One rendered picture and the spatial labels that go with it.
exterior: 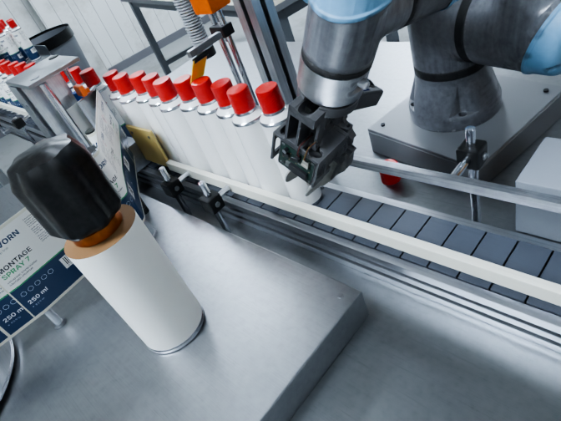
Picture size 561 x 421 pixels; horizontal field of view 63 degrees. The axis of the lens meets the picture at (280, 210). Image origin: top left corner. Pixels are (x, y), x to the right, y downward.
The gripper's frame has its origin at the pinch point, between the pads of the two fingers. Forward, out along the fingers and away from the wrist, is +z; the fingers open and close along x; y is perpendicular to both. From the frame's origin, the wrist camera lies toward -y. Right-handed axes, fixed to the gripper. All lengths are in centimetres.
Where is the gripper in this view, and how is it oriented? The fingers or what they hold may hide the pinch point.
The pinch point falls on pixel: (315, 178)
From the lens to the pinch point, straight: 69.0
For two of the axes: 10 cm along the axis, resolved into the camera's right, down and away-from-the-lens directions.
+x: 7.7, 5.8, -2.8
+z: -0.8, 5.1, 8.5
